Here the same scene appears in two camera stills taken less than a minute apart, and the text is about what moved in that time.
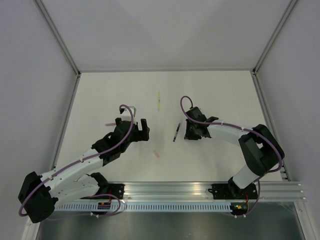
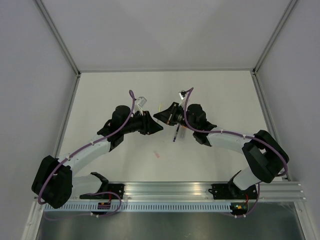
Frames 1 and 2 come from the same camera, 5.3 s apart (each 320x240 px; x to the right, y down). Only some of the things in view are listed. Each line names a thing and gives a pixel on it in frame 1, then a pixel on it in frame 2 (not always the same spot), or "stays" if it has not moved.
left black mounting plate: x=117 y=190 stays
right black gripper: x=188 y=135 → x=167 y=116
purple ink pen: x=176 y=131 stays
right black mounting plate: x=229 y=191 stays
